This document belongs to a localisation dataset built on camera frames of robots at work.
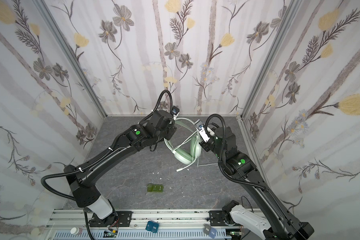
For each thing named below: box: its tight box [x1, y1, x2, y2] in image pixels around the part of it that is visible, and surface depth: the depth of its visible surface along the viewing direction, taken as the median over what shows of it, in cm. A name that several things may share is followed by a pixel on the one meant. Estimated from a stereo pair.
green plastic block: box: [147, 183, 164, 193], surface depth 84 cm
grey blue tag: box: [203, 223, 217, 239], surface depth 71 cm
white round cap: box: [70, 227, 80, 235], surface depth 69 cm
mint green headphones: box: [164, 117, 202, 165], surface depth 69 cm
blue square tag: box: [145, 221, 159, 233], surface depth 72 cm
